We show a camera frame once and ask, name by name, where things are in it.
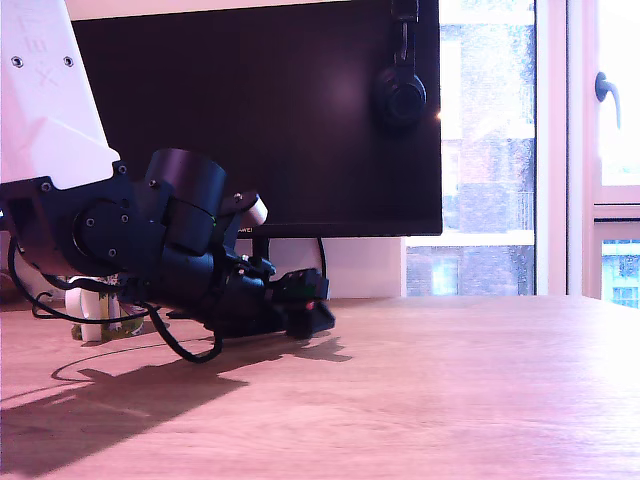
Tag white mug with green print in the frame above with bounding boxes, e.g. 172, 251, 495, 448
64, 273, 146, 344

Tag black Huawei monitor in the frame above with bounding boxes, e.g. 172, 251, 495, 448
69, 0, 445, 269

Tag black headphones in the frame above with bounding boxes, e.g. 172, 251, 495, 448
369, 0, 429, 134

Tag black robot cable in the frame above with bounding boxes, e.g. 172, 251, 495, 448
142, 299, 224, 364
7, 234, 126, 294

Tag pale grey camera box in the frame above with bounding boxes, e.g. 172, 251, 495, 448
219, 189, 270, 251

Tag white window frame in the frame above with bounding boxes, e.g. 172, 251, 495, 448
533, 0, 640, 306

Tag grey window handle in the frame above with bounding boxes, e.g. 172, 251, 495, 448
594, 71, 623, 131

